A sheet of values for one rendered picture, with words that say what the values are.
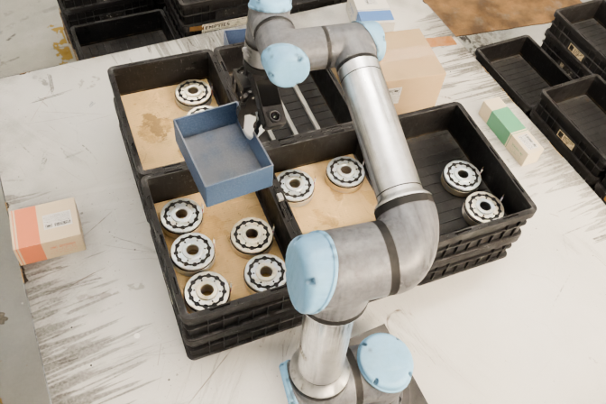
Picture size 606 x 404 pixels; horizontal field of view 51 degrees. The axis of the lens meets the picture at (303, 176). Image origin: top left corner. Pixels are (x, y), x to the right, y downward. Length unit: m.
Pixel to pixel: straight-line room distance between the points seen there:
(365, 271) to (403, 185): 0.16
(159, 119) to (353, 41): 0.85
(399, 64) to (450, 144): 0.32
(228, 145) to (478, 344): 0.79
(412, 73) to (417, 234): 1.10
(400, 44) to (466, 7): 1.79
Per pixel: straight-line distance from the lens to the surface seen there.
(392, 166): 1.01
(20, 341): 2.47
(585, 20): 3.37
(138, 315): 1.64
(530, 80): 3.08
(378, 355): 1.30
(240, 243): 1.53
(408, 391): 1.54
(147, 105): 1.87
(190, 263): 1.50
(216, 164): 1.40
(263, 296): 1.38
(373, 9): 2.33
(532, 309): 1.79
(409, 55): 2.06
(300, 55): 1.07
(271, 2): 1.14
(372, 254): 0.92
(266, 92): 1.24
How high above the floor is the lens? 2.16
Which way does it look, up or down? 51 degrees down
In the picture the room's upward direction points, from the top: 8 degrees clockwise
